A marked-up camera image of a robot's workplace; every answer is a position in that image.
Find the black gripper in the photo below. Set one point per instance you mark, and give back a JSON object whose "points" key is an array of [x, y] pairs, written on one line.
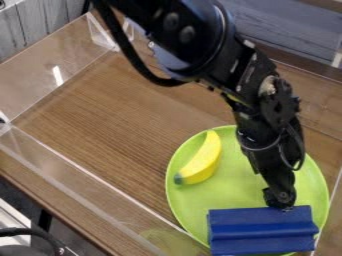
{"points": [[275, 161]]}

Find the blue ridged block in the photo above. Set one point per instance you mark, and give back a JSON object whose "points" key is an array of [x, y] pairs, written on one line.
{"points": [[259, 231]]}

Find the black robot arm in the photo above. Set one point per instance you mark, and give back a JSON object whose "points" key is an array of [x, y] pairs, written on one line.
{"points": [[199, 48]]}

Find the green round plate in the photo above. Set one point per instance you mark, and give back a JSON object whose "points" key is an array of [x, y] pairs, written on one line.
{"points": [[233, 187]]}

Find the yellow banana-shaped toy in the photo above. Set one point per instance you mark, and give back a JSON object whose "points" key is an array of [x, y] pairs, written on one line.
{"points": [[201, 165]]}

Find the clear acrylic barrier wall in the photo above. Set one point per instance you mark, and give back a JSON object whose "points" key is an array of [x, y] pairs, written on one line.
{"points": [[92, 136]]}

